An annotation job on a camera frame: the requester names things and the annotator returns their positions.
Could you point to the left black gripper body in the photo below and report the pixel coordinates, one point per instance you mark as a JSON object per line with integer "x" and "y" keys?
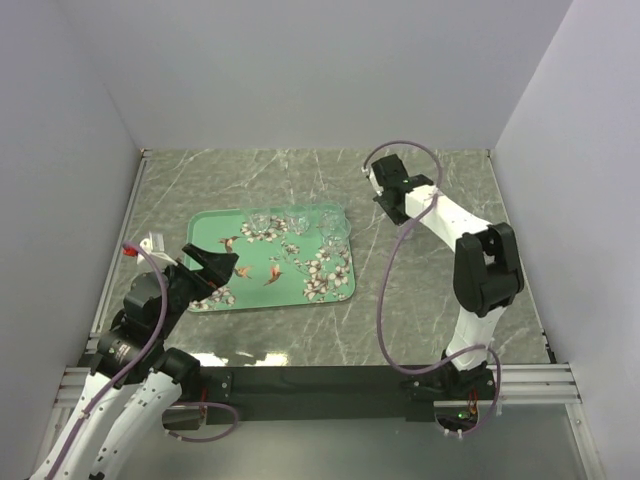
{"x": 185, "y": 287}

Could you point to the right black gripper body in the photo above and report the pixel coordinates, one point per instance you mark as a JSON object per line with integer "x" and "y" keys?
{"x": 394, "y": 214}

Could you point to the small clear glass mid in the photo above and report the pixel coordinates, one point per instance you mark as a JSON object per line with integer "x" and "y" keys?
{"x": 335, "y": 232}

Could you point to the clear glass wide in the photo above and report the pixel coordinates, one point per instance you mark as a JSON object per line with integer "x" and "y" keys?
{"x": 300, "y": 218}

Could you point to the clear stemmed glass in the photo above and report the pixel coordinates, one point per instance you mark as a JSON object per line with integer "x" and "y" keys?
{"x": 406, "y": 231}

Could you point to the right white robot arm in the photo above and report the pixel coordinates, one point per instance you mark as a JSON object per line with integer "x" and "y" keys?
{"x": 487, "y": 271}

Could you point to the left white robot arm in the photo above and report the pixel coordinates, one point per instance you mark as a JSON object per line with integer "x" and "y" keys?
{"x": 133, "y": 378}

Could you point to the green floral bird tray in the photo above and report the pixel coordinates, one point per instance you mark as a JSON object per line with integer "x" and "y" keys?
{"x": 289, "y": 271}

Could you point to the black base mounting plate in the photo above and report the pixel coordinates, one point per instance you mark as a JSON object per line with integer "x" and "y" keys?
{"x": 279, "y": 393}

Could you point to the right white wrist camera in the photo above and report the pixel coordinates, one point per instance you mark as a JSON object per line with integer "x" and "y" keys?
{"x": 371, "y": 178}

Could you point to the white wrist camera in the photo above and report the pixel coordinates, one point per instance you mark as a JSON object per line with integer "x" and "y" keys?
{"x": 371, "y": 178}
{"x": 153, "y": 245}

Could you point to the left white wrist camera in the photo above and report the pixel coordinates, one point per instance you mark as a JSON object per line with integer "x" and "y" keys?
{"x": 153, "y": 245}

